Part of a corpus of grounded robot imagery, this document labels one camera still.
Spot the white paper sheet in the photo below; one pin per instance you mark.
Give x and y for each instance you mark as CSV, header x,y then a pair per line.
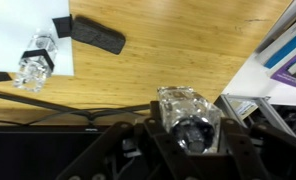
x,y
8,26

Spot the purple book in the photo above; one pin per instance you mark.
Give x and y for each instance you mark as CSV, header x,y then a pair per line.
x,y
288,71

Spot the black eraser block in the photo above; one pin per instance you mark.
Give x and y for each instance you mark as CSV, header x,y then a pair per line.
x,y
98,35

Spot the aluminium frame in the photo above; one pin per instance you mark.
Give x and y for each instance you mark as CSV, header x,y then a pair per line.
x,y
268,111

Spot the large black monitor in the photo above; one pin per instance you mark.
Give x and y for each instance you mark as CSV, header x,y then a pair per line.
x,y
28,153

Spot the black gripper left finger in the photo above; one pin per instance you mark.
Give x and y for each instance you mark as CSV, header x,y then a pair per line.
x,y
131,156

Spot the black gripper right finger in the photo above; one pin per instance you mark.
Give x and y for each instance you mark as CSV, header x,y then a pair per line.
x,y
254,156

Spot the tall glass bottle black band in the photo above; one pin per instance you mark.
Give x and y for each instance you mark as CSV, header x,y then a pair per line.
x,y
34,66

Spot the blue book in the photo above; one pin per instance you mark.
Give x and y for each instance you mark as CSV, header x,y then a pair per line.
x,y
286,50

